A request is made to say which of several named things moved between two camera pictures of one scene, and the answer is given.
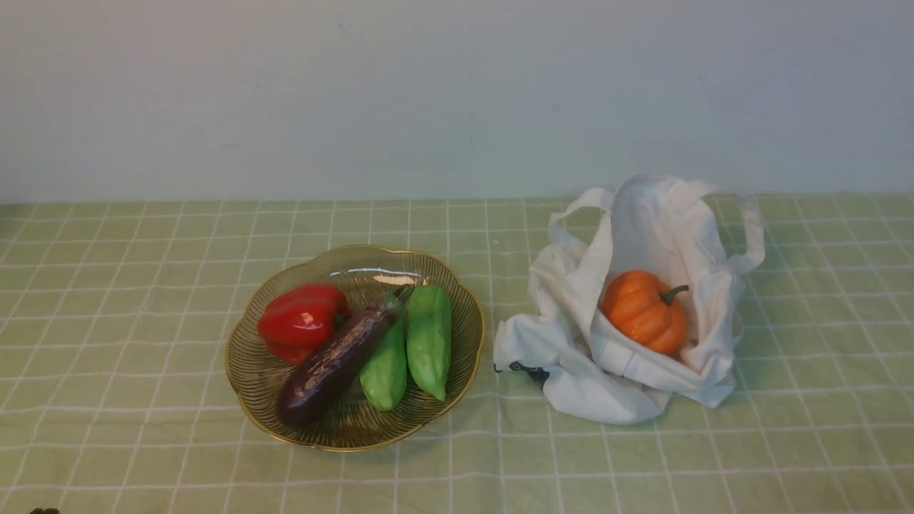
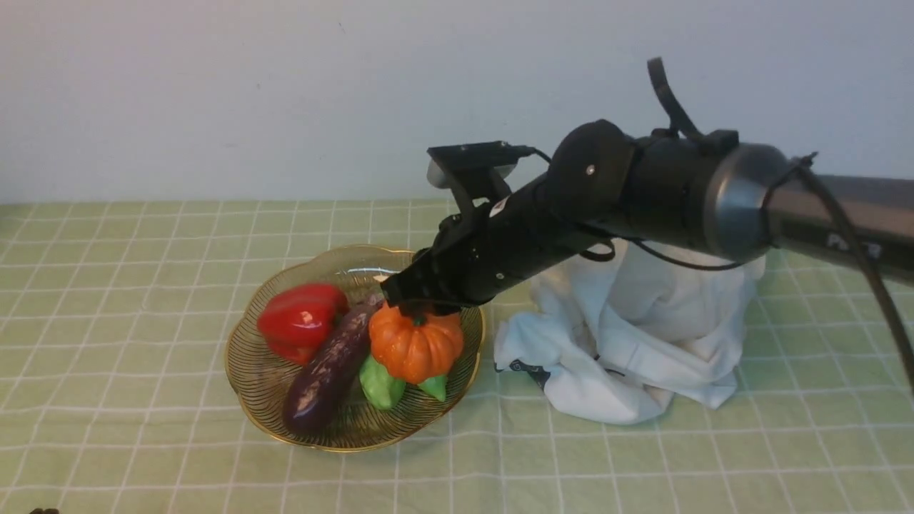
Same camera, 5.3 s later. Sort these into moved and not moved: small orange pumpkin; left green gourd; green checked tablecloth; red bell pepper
Moved: small orange pumpkin
Not moved: red bell pepper; green checked tablecloth; left green gourd
